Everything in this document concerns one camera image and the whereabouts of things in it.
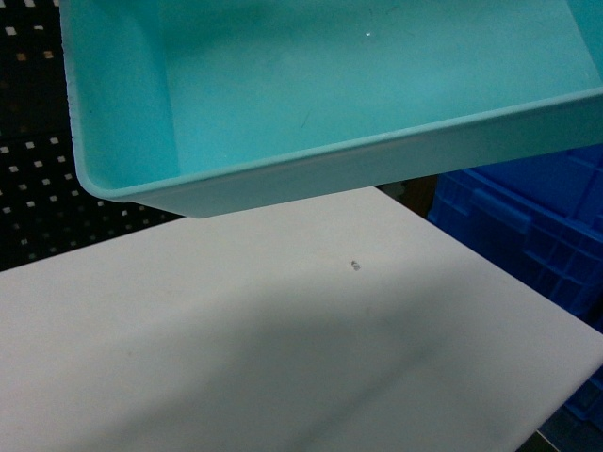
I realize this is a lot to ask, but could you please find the teal plastic tray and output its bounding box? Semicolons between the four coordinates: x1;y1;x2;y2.
59;1;602;218

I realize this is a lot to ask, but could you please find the blue ribbed crate left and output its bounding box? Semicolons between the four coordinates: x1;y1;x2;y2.
427;149;603;422

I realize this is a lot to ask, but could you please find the black perforated panel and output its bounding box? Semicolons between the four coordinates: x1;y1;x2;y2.
1;1;178;270

